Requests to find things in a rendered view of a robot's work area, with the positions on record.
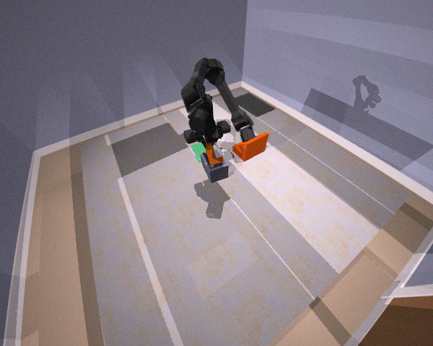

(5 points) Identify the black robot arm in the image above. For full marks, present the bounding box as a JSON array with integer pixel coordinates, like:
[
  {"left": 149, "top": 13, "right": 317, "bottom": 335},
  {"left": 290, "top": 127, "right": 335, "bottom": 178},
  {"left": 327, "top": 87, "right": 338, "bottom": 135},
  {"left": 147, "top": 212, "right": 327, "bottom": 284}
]
[{"left": 181, "top": 58, "right": 257, "bottom": 143}]

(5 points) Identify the orange l-shaped part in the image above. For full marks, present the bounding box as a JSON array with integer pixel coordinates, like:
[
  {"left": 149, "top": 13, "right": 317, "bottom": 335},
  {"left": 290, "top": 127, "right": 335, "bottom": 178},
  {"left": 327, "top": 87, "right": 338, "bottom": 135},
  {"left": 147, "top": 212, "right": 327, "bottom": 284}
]
[{"left": 205, "top": 141, "right": 224, "bottom": 165}]

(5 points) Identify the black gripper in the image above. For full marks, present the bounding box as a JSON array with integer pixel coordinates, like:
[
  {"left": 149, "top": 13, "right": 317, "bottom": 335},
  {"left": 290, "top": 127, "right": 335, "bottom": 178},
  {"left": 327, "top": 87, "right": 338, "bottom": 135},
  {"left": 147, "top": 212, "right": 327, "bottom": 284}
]
[{"left": 183, "top": 116, "right": 231, "bottom": 148}]

